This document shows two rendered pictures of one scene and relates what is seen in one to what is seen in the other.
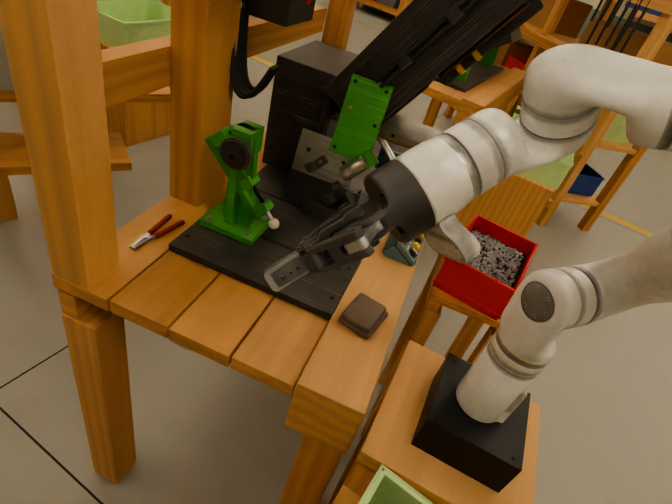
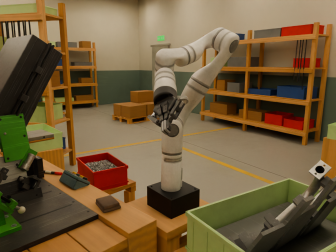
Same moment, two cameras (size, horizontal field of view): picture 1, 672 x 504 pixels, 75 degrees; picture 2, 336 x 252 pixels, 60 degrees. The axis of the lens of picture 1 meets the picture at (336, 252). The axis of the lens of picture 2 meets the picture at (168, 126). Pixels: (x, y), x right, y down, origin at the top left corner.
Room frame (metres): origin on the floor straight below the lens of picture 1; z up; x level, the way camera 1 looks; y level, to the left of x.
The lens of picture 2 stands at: (-0.15, 0.70, 1.50)
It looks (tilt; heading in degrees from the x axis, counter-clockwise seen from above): 12 degrees down; 305
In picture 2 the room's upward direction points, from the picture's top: straight up
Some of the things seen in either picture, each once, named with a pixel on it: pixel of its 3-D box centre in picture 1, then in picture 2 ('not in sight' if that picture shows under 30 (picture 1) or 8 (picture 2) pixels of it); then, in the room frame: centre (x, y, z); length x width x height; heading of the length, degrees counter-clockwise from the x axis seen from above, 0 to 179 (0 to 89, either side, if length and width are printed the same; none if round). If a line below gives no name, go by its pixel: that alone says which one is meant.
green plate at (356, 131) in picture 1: (363, 116); (11, 136); (1.19, 0.03, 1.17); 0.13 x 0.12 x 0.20; 170
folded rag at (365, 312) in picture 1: (364, 314); (108, 203); (0.72, -0.10, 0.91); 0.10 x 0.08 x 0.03; 158
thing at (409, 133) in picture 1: (383, 124); (10, 140); (1.34, -0.03, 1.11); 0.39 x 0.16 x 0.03; 80
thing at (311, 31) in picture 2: not in sight; (252, 81); (2.06, -5.84, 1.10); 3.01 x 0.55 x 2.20; 159
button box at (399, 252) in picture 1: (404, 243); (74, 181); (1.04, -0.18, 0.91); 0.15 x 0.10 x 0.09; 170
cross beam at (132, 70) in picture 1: (239, 40); not in sight; (1.34, 0.45, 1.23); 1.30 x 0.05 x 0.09; 170
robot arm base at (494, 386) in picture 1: (499, 374); (171, 170); (0.55, -0.34, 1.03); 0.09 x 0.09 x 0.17; 84
